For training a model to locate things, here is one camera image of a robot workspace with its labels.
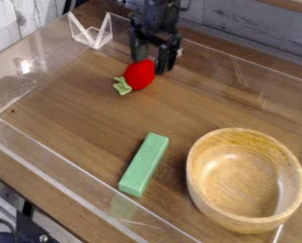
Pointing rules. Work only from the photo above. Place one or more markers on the black metal clamp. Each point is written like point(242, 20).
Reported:
point(29, 231)

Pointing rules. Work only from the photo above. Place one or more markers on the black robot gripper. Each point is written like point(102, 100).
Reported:
point(154, 27)

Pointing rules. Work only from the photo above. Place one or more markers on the long green rectangular block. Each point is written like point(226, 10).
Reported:
point(144, 165)

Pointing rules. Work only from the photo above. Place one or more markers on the clear acrylic corner bracket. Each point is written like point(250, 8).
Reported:
point(93, 37)

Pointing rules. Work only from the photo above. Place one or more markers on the wooden bowl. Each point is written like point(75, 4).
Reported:
point(245, 180)

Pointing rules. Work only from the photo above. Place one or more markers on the red ball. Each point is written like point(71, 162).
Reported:
point(140, 74)

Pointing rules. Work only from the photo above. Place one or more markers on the clear acrylic tray wall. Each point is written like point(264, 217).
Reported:
point(70, 133)

